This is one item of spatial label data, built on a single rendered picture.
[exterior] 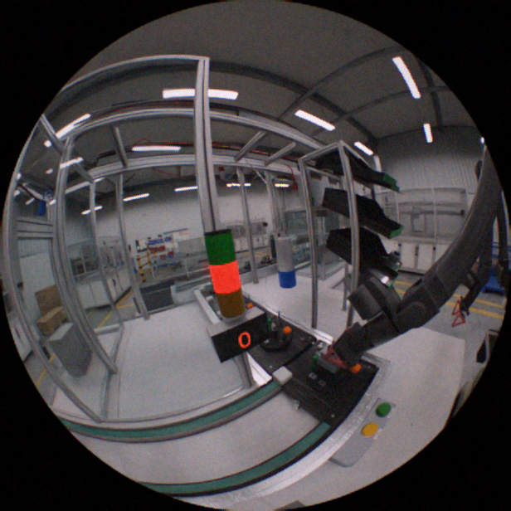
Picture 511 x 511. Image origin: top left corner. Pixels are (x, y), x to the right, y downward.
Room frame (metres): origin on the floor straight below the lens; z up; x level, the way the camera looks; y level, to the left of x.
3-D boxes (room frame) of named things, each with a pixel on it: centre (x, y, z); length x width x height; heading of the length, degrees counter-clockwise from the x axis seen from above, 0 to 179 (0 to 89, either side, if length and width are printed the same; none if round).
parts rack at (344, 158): (0.55, -0.41, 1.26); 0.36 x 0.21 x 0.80; 122
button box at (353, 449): (0.03, -0.20, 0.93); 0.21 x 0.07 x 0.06; 122
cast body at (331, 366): (0.26, -0.16, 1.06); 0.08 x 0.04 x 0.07; 31
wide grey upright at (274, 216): (1.60, -0.27, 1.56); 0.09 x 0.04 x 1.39; 122
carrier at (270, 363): (0.47, -0.03, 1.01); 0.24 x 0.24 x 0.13; 32
